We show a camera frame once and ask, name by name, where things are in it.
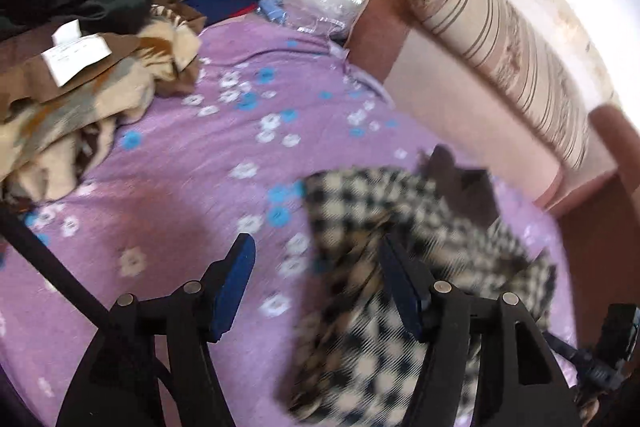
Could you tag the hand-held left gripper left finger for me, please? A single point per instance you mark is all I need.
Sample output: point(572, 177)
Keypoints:
point(234, 289)

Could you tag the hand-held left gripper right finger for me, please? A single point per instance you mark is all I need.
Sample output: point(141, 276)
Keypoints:
point(401, 294)

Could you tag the black and white checked garment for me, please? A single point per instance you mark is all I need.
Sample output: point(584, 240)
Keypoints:
point(350, 217)

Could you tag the purple floral bedsheet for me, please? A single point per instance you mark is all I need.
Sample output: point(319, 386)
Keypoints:
point(190, 167)

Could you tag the black pole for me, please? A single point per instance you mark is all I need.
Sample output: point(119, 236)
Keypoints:
point(50, 259)

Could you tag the brown and beige patterned blanket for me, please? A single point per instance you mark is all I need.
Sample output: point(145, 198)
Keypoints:
point(90, 107)

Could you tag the striped cylindrical bolster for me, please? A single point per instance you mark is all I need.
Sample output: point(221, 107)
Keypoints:
point(505, 52)

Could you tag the large white paper label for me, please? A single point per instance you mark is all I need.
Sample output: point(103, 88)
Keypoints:
point(75, 54)

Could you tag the blue and red garment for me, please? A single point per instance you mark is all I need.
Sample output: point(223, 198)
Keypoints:
point(222, 4)

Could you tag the clear plastic bag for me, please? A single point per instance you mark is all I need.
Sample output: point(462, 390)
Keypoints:
point(320, 14)

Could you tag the small white paper label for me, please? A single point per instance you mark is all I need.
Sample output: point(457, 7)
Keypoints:
point(66, 33)

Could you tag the pink bed frame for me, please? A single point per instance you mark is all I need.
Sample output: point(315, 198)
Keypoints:
point(450, 107)

